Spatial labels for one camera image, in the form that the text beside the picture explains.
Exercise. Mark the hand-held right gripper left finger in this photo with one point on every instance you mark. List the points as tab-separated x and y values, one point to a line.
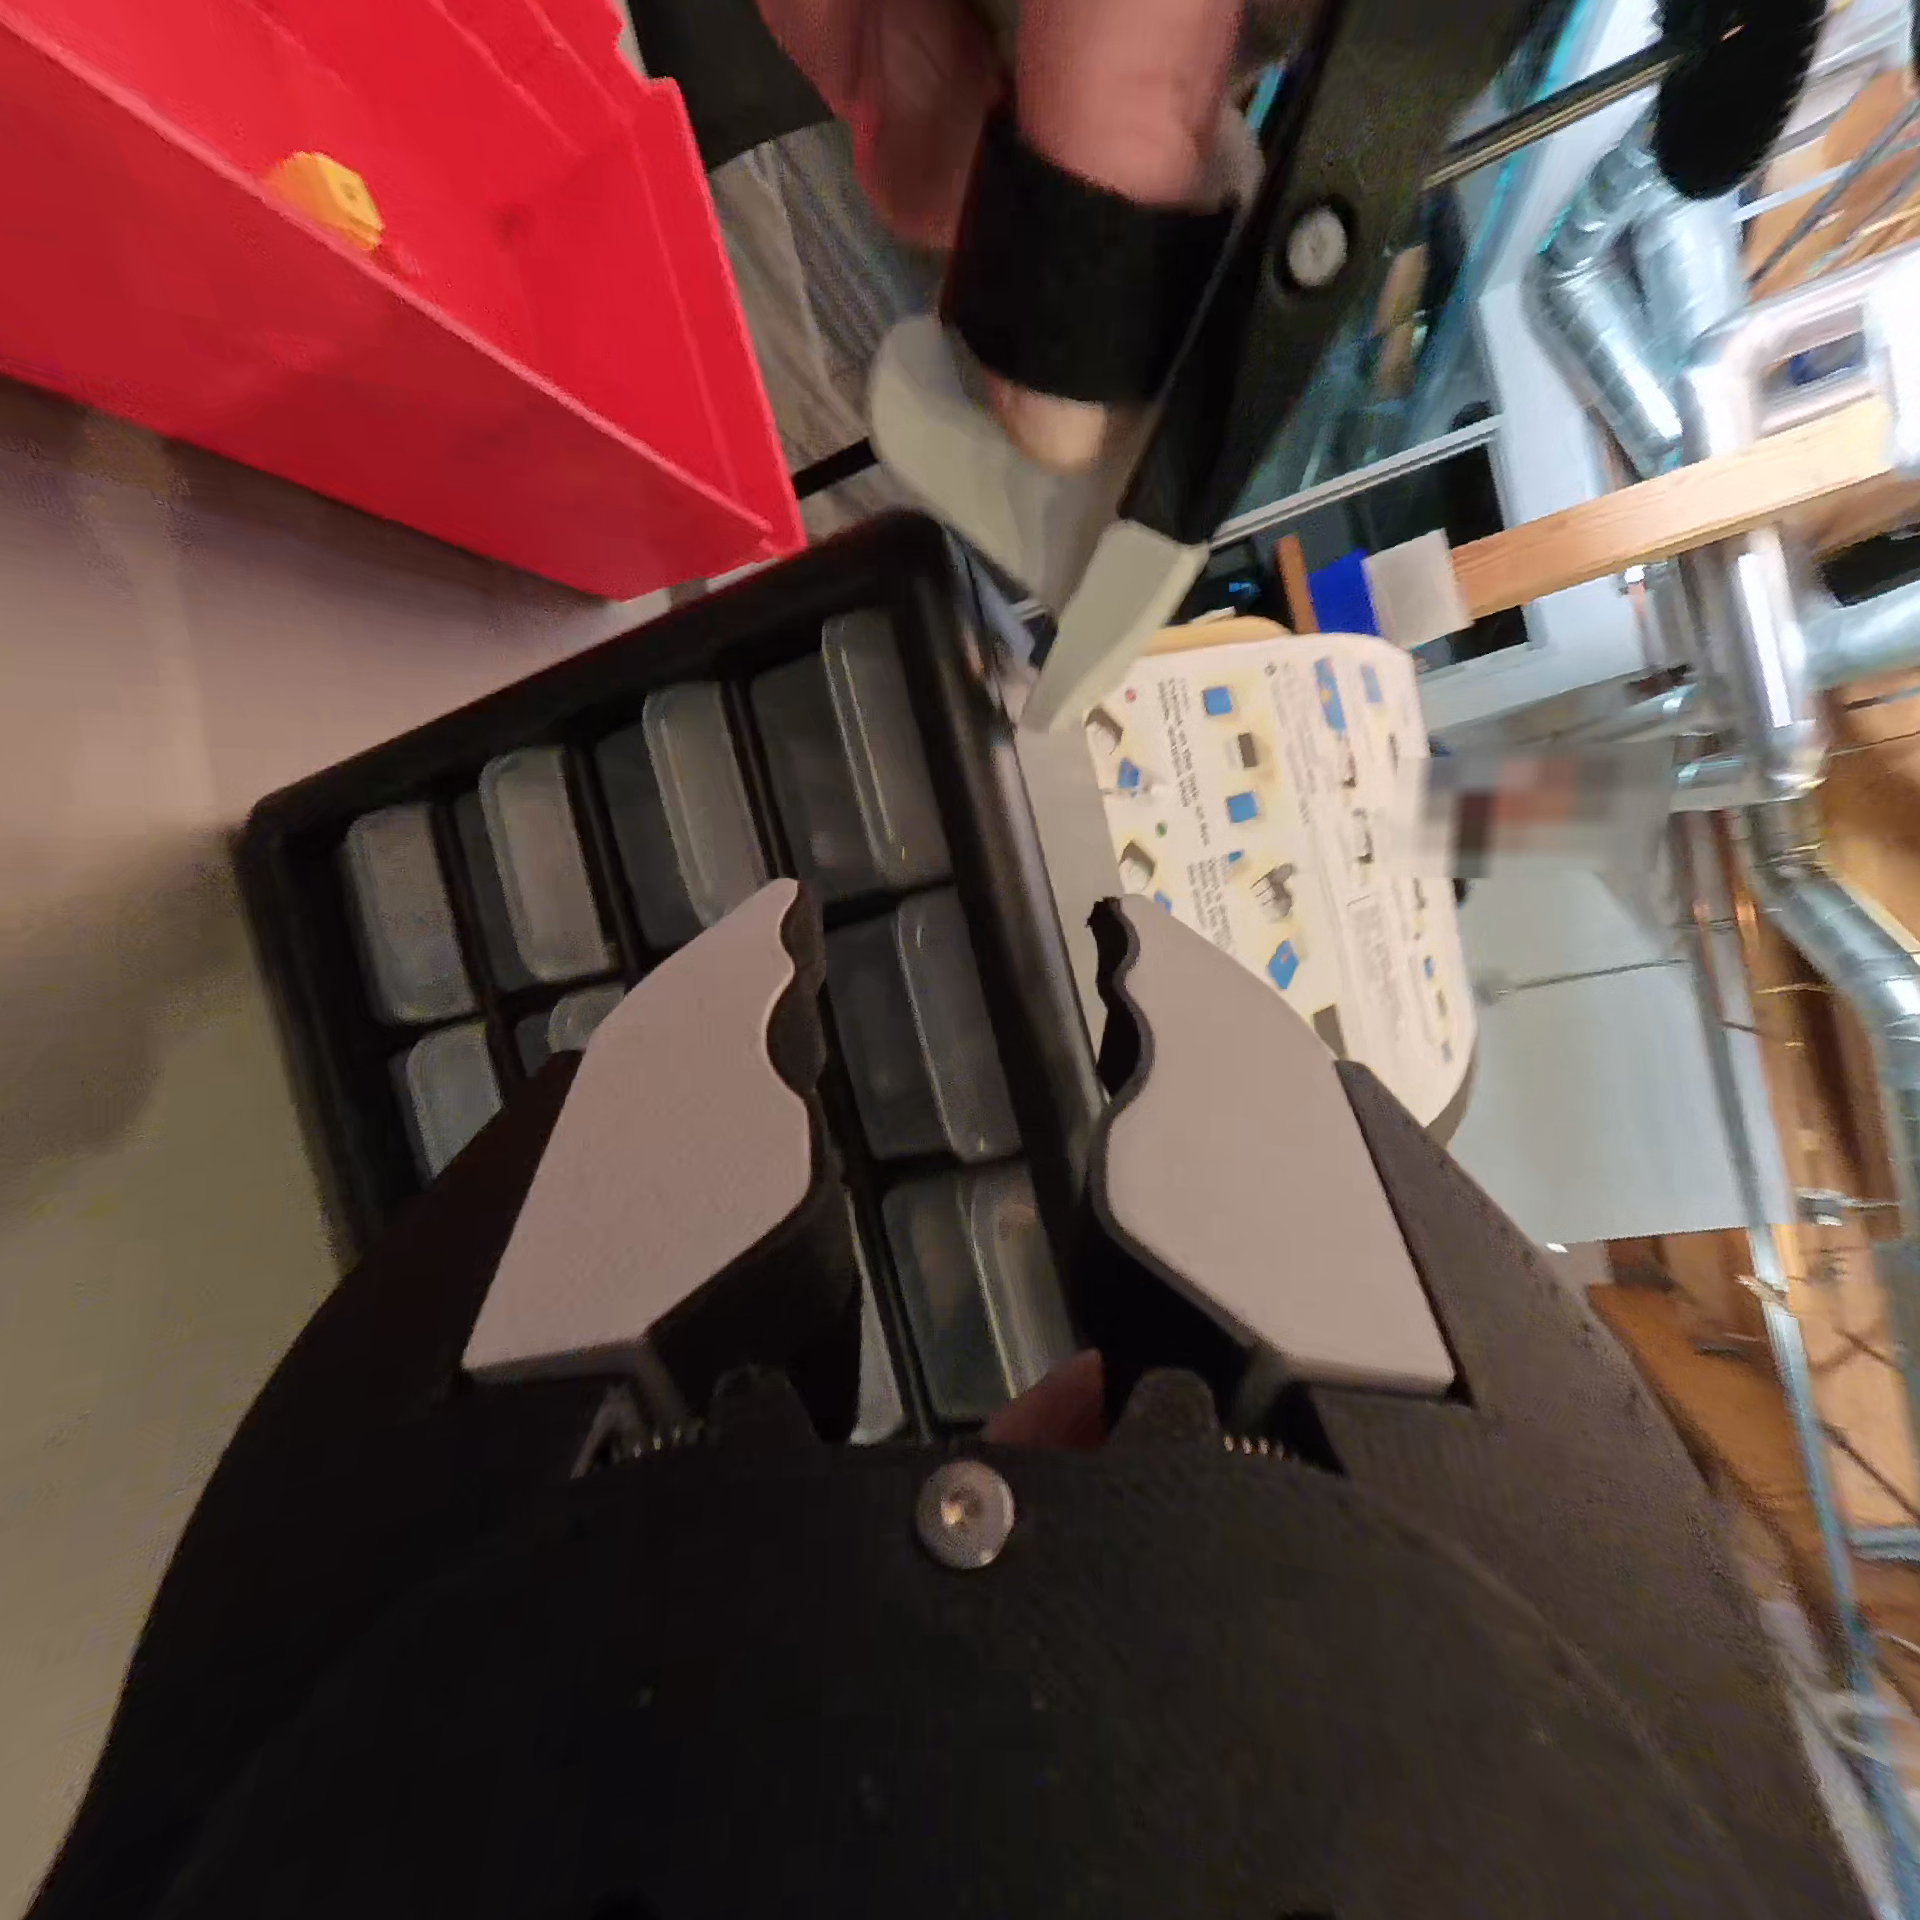
659	1141

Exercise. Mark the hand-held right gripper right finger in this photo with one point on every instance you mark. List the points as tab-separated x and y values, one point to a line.
1261	1185

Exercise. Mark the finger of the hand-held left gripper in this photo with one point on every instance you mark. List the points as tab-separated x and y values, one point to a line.
1118	600

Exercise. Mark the set of clear cabinet drawers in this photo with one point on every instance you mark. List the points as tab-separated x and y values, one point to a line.
886	780

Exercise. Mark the black drawer cabinet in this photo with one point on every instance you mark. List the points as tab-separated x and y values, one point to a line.
1026	900

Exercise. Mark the red plastic bin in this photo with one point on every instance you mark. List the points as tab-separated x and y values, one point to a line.
301	374

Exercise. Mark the small orange block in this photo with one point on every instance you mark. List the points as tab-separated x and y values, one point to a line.
331	194

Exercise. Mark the person's left hand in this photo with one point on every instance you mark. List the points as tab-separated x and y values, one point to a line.
1081	75

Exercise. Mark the blue box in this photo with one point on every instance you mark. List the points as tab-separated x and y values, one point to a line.
1343	592

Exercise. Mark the printed instruction sheet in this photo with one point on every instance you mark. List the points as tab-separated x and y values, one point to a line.
1275	841

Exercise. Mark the wooden ceiling beam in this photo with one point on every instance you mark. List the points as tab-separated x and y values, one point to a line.
1650	517

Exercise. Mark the corrugated silver duct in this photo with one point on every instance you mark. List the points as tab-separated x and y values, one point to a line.
1606	346

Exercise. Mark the silver ventilation duct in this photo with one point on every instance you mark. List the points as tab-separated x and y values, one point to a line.
1739	629

